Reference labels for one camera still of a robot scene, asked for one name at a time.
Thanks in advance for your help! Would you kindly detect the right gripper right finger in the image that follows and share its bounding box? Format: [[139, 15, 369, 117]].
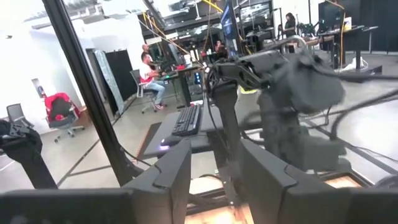
[[241, 138, 398, 224]]

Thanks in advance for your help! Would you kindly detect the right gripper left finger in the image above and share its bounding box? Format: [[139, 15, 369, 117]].
[[0, 138, 193, 224]]

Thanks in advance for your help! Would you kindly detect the black standing desk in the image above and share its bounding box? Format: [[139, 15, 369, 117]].
[[161, 63, 205, 108], [317, 24, 384, 75]]

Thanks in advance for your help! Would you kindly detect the blue banner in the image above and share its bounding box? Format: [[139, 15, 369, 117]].
[[220, 0, 241, 59]]

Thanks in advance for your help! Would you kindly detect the black computer mouse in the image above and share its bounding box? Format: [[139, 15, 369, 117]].
[[159, 136, 180, 152]]

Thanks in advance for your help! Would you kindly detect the red and black chair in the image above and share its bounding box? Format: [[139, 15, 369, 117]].
[[43, 91, 85, 143]]

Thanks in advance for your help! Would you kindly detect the grey office chair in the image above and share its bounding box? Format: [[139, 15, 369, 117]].
[[6, 103, 35, 129], [129, 68, 160, 114]]

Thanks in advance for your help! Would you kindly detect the black keyboard tray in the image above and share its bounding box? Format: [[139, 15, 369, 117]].
[[136, 104, 265, 160]]

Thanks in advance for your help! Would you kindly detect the black computer keyboard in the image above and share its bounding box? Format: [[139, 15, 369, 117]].
[[171, 103, 203, 138]]

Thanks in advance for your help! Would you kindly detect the black partition panel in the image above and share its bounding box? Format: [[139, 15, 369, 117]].
[[104, 49, 138, 102]]

